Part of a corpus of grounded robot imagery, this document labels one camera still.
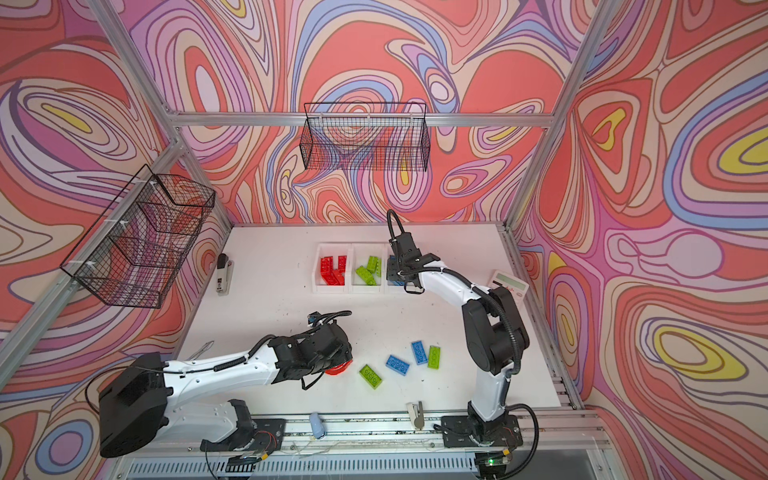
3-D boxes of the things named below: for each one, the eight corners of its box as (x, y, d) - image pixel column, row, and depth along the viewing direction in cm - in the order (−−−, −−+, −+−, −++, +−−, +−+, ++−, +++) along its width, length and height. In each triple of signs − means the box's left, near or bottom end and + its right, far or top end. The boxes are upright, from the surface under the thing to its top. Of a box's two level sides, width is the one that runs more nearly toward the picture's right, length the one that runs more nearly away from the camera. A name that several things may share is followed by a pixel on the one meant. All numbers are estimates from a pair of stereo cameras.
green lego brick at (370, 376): (359, 373, 85) (358, 371, 83) (367, 365, 86) (366, 363, 85) (375, 390, 82) (374, 387, 80) (382, 382, 84) (382, 379, 82)
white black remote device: (218, 297, 102) (210, 287, 97) (224, 264, 111) (217, 254, 106) (229, 295, 102) (222, 285, 97) (234, 263, 111) (227, 252, 106)
